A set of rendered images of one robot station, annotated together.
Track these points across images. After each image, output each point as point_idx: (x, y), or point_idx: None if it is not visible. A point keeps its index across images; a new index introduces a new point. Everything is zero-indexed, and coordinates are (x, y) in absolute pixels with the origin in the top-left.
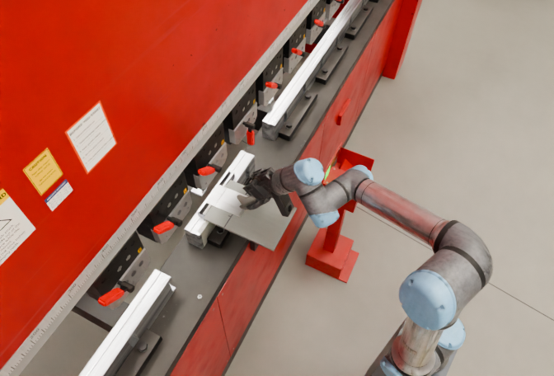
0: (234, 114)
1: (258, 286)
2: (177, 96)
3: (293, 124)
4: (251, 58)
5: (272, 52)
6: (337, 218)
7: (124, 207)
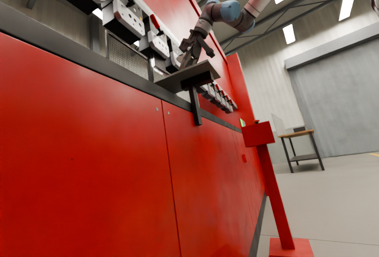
0: (172, 43)
1: (220, 244)
2: None
3: None
4: (179, 37)
5: None
6: (239, 5)
7: None
